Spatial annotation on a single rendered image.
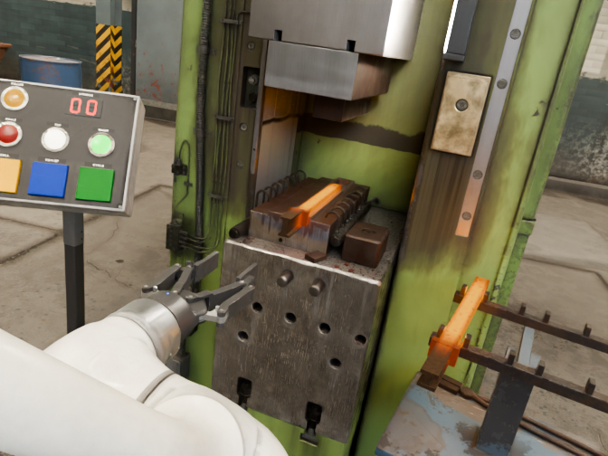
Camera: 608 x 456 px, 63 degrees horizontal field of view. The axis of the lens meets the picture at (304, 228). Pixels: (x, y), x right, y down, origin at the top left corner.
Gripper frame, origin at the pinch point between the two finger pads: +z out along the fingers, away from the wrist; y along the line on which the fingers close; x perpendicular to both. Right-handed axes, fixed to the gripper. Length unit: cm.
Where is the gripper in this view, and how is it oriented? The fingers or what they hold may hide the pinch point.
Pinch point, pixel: (228, 270)
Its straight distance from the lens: 83.5
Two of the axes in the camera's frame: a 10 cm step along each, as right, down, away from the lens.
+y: 9.3, 2.4, -2.7
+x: 1.4, -9.3, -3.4
